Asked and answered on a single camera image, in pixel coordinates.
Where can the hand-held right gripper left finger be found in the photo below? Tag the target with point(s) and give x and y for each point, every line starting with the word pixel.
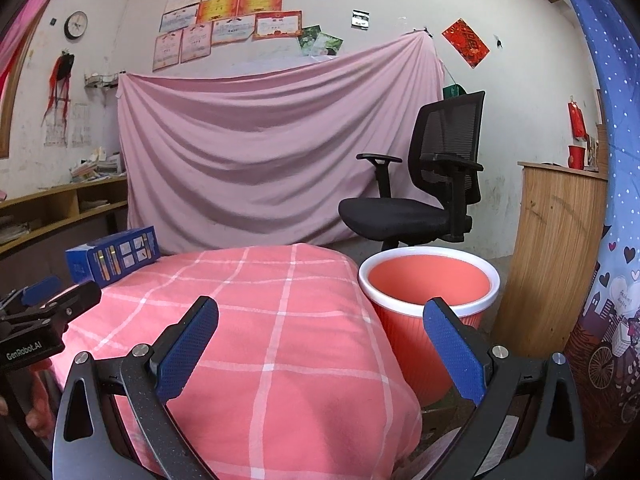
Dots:
pixel 185 355

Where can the stack of papers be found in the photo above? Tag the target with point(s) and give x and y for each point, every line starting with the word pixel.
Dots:
pixel 95 204
pixel 15 232

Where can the blue cardboard box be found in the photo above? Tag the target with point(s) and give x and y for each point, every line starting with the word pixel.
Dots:
pixel 82 265

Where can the round wall clock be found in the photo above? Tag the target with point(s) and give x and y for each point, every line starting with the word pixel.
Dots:
pixel 76 25

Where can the red paper poster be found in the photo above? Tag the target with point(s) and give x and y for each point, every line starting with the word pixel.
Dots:
pixel 465 42

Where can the blue dotted curtain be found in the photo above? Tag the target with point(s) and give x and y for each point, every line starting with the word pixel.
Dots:
pixel 615 160

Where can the pink checked blanket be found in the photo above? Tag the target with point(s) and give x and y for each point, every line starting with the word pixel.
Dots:
pixel 300 360

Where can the brown wooden door frame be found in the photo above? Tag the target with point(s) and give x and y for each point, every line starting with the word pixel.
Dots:
pixel 599 110

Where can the wooden window frame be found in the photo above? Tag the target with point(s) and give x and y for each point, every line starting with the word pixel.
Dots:
pixel 6 140

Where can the red cup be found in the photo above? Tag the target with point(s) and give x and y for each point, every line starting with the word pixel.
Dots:
pixel 576 156

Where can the red tassel ornament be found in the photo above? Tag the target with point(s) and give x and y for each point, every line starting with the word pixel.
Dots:
pixel 62 67

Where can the wooden cabinet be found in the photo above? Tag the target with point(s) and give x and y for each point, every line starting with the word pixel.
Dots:
pixel 550 240

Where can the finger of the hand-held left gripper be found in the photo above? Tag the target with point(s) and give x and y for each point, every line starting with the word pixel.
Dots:
pixel 80 300
pixel 42 290

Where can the wooden shelf unit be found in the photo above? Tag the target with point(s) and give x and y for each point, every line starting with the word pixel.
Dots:
pixel 50 195

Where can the red hanging ornament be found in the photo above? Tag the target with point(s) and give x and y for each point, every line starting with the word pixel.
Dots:
pixel 577 120

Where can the row of wall certificates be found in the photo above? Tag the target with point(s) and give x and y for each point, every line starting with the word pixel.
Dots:
pixel 235 10

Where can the stack of books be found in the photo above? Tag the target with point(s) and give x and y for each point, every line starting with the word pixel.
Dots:
pixel 97 167

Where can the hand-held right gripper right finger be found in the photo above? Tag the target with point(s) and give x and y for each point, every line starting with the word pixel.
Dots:
pixel 457 355

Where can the black office chair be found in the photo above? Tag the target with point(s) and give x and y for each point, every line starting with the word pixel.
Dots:
pixel 395 217

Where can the pink red window curtain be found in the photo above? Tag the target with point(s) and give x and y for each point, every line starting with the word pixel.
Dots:
pixel 17 35

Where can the green hanging card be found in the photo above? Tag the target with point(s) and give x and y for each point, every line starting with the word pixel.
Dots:
pixel 454 92

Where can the person's left hand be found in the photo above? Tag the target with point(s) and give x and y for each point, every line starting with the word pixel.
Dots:
pixel 40 415

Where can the small black white photo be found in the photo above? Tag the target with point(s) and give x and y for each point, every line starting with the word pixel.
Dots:
pixel 360 18

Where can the pink hung sheet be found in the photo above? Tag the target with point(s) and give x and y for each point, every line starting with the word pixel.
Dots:
pixel 260 150

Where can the white wall calendar sheet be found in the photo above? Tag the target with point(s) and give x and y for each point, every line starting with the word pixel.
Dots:
pixel 55 127
pixel 81 125

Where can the green landscape photo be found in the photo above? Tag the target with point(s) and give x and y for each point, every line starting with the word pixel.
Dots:
pixel 330 45
pixel 307 37

